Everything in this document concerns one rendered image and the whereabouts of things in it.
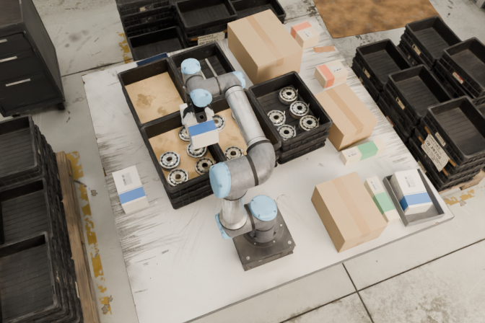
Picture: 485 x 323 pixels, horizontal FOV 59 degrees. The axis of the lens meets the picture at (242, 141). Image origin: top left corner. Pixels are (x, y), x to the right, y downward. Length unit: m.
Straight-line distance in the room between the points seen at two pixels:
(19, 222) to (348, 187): 1.84
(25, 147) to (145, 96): 0.85
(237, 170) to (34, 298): 1.39
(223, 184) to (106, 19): 3.08
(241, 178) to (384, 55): 2.37
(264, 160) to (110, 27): 2.96
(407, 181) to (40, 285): 1.91
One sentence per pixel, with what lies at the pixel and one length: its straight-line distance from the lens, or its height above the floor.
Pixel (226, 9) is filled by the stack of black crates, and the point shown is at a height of 0.49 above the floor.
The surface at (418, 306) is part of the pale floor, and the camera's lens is 2.97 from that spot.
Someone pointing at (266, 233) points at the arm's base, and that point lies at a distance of 1.96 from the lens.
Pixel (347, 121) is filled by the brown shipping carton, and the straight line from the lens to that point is 2.34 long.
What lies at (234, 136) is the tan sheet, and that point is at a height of 0.83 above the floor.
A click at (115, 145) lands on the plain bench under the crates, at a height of 0.70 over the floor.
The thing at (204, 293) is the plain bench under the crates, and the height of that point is 0.70.
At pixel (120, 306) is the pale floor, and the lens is 2.84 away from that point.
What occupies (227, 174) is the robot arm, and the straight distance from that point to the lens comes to 1.43.
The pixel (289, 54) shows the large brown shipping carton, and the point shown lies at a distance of 2.55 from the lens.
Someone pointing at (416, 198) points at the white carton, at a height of 0.79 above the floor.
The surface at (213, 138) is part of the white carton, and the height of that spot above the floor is 1.08.
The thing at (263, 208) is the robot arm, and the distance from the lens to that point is 1.83.
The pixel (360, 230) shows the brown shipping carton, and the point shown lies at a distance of 2.05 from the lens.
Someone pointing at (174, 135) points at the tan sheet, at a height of 0.83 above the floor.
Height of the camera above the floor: 2.69
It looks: 57 degrees down
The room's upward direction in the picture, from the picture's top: 1 degrees clockwise
